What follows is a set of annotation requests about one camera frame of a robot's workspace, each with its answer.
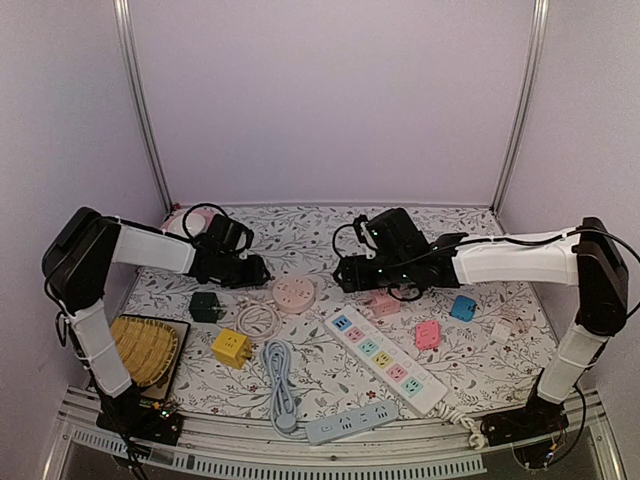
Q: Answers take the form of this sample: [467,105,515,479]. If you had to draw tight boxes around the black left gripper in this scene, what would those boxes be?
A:
[217,252,271,289]

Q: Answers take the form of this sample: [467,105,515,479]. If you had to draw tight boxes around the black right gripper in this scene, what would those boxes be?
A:
[335,253,414,292]

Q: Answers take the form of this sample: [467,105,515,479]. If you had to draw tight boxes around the dark green cube socket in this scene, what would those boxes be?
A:
[189,292,226,324]

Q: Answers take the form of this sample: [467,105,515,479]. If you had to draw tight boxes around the pink cube socket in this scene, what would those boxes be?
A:
[365,290,400,318]

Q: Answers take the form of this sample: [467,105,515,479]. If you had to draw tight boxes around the round pink socket base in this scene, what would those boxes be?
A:
[272,276,316,314]

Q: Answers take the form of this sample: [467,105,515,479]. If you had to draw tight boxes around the pink plug adapter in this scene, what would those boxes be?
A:
[415,320,441,351]

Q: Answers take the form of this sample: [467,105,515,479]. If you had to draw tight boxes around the light blue cube plug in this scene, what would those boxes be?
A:
[450,295,477,322]

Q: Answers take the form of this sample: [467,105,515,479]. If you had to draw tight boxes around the yellow cube socket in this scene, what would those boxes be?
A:
[211,328,252,370]

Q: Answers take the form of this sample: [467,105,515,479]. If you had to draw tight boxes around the white power strip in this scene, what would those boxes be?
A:
[324,306,448,417]

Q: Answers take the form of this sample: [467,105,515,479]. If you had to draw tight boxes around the light blue power strip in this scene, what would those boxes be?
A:
[304,400,399,446]

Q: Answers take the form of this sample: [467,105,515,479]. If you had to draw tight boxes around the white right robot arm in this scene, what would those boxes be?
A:
[333,208,639,436]

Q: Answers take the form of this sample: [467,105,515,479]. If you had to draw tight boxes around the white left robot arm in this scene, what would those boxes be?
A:
[41,207,271,434]

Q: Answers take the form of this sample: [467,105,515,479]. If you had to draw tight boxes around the small white plug adapter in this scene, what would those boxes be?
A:
[490,323,512,345]

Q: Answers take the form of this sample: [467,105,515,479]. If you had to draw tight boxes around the white bowl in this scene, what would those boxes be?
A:
[165,213,210,238]

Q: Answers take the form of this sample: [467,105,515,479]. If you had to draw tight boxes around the yellow woven basket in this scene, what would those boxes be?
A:
[111,316,179,388]

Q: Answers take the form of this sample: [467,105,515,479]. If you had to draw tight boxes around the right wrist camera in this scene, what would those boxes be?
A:
[353,215,377,260]

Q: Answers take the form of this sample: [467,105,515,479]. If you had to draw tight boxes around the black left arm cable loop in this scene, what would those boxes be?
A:
[181,202,236,246]

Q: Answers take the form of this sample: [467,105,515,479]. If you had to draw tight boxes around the white power strip cable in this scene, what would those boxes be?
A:
[434,402,486,449]

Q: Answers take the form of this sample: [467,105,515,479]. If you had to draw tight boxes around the aluminium frame post right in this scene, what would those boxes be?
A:
[490,0,550,217]

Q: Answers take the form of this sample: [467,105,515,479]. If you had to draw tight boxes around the aluminium frame post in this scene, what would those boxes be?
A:
[113,0,173,213]
[490,0,550,217]

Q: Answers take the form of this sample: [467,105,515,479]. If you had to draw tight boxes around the aluminium frame post left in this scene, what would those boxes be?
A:
[113,0,173,213]

